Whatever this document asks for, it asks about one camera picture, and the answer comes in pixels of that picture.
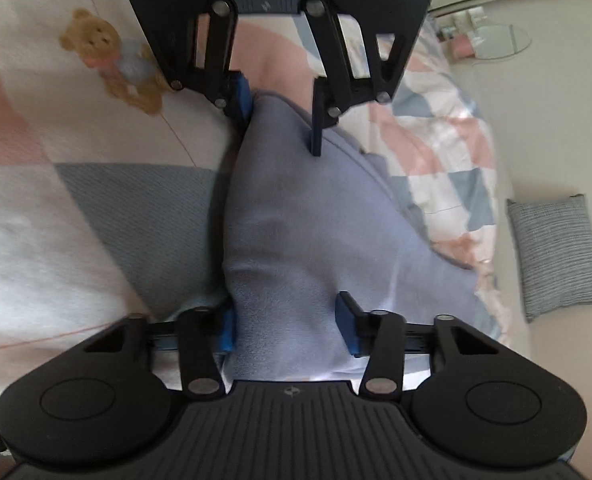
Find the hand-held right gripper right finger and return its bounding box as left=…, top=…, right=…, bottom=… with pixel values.
left=336, top=291, right=514, bottom=401

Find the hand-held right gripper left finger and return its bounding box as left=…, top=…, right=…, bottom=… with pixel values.
left=82, top=307, right=235, bottom=401

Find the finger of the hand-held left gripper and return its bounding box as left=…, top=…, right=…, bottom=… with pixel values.
left=146, top=0, right=254, bottom=126
left=300, top=0, right=411, bottom=157

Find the purple-grey garment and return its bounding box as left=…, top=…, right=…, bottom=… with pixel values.
left=215, top=89, right=484, bottom=386

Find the small white container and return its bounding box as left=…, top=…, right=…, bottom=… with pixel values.
left=450, top=6, right=487, bottom=32

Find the pink blue patchwork blanket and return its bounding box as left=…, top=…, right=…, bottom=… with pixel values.
left=0, top=0, right=516, bottom=411

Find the round glass table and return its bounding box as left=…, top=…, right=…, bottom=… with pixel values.
left=468, top=24, right=533, bottom=61

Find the grey pillow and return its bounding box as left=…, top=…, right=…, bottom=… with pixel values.
left=506, top=192, right=592, bottom=323

